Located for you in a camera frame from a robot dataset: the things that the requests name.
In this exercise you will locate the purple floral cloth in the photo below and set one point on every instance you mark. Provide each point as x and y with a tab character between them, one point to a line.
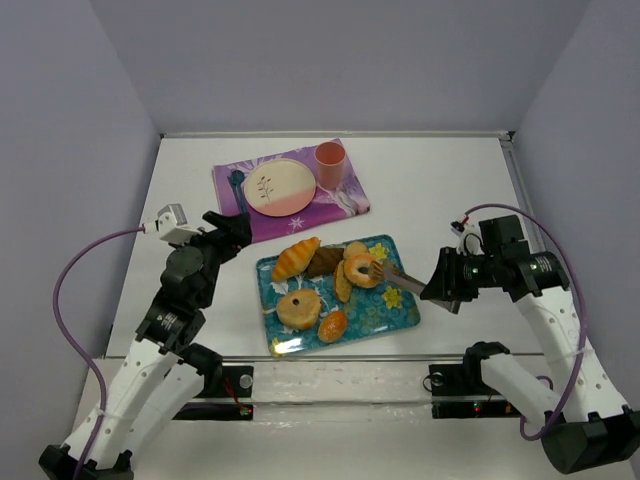
347	200

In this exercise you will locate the metal table rail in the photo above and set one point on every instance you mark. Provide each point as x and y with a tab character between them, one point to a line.
429	358

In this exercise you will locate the orange sugared bun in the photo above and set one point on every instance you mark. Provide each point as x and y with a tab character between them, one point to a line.
332	327

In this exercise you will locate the dark chocolate bread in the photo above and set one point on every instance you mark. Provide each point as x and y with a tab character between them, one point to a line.
324	261

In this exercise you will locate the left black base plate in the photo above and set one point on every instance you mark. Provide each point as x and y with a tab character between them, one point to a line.
225	397

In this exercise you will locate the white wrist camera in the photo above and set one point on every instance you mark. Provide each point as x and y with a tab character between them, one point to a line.
469	236
172	225

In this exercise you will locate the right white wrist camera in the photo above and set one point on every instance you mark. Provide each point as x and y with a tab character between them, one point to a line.
469	236

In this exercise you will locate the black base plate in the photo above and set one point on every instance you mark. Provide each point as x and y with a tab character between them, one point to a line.
225	397
454	396

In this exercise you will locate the pink plastic cup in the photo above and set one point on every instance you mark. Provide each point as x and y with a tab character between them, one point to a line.
330	157

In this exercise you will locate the cream pink round plate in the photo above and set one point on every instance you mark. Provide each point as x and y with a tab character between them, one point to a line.
280	187

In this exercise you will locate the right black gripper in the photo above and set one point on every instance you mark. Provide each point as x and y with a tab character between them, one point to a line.
447	275

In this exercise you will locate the teal floral tray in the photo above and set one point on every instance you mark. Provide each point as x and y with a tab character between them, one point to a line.
369	312

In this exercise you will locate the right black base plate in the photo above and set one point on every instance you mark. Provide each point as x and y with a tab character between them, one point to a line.
454	396

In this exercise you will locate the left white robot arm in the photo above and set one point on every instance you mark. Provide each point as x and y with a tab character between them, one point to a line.
164	367

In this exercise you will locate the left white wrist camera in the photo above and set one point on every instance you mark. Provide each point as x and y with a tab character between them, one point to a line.
172	225

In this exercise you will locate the orange striped croissant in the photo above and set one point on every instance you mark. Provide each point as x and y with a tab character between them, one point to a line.
295	259

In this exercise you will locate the long seeded bread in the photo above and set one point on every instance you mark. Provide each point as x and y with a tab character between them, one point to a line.
342	286

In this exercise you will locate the blue plastic spoon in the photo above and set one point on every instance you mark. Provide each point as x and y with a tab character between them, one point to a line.
236	179

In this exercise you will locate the orange glazed donut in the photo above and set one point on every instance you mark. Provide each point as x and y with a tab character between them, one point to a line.
363	270

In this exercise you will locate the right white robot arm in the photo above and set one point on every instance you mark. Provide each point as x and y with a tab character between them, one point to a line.
581	419

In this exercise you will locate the small round tan bun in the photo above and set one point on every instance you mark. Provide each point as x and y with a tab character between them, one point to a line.
355	248

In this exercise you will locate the tan ring donut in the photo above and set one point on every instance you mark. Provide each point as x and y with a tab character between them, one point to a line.
299	309

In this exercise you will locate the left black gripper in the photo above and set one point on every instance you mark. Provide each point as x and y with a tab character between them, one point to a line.
232	232

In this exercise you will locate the metal tongs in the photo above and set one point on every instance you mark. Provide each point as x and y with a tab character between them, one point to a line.
389	272

